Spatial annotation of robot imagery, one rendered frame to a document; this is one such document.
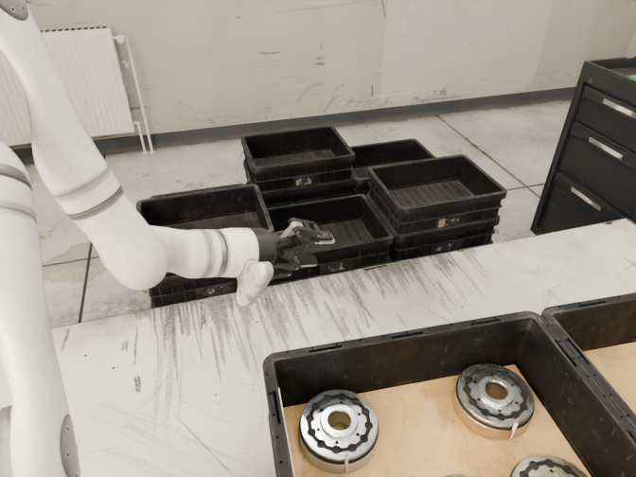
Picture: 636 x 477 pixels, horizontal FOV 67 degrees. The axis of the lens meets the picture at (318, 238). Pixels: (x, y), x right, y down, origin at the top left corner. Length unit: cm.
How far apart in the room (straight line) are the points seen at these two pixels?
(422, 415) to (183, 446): 39
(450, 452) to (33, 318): 51
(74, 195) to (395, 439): 50
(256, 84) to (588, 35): 258
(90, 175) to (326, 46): 290
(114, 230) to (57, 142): 12
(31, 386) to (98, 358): 62
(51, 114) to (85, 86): 264
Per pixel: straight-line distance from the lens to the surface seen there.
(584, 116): 216
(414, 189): 187
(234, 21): 324
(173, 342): 100
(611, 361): 89
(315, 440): 66
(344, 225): 183
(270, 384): 62
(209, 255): 68
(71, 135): 59
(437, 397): 75
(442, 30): 372
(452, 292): 110
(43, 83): 57
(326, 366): 67
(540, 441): 75
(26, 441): 41
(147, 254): 62
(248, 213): 171
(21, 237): 46
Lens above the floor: 142
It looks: 36 degrees down
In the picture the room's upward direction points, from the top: straight up
